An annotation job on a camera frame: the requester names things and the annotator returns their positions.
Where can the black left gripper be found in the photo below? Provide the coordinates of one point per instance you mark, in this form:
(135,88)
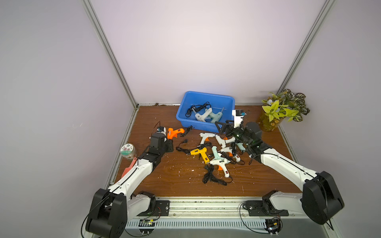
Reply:
(169,145)

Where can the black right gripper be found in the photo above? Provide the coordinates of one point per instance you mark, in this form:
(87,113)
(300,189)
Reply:
(229,129)

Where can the mint green glue gun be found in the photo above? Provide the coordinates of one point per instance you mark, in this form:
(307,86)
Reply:
(215,117)

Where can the large white glue gun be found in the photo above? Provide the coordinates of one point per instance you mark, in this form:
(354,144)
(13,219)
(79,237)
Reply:
(202,117)

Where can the white glue gun red switch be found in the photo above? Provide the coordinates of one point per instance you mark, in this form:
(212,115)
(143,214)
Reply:
(222,164)

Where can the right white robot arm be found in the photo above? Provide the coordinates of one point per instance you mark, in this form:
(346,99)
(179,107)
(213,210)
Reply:
(319,197)

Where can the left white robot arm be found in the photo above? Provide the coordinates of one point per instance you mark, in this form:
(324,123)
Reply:
(112,208)

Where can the white orange glue gun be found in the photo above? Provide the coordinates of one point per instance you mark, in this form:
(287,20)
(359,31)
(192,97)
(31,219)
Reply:
(224,142)

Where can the small white red glue gun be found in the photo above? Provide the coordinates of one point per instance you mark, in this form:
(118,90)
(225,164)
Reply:
(232,152)

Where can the mint glue gun right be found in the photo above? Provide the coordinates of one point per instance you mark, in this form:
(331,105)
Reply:
(241,147)

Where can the mint glue gun centre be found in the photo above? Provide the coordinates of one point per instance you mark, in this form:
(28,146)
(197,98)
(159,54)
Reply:
(215,153)

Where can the blue plastic storage box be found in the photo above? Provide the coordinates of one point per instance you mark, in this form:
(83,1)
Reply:
(202,110)

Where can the yellow glue gun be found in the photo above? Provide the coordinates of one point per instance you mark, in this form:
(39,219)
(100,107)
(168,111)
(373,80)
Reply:
(202,152)

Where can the glass jar floral lid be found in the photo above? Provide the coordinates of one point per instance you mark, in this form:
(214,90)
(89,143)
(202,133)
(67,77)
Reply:
(128,151)

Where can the pink plastic scoop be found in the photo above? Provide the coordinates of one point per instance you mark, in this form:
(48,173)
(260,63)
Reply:
(132,164)

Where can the potted green plant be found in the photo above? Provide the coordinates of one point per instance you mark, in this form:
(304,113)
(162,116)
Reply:
(284,105)

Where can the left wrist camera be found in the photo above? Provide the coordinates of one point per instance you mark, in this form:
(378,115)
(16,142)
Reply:
(161,129)

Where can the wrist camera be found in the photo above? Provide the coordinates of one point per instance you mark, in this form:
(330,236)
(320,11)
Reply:
(238,116)
(161,129)

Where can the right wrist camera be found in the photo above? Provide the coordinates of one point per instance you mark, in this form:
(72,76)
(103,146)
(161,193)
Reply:
(238,116)

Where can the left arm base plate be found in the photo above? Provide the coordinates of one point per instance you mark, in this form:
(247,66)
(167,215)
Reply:
(161,208)

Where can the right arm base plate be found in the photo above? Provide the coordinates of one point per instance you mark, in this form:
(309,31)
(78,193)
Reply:
(263,208)

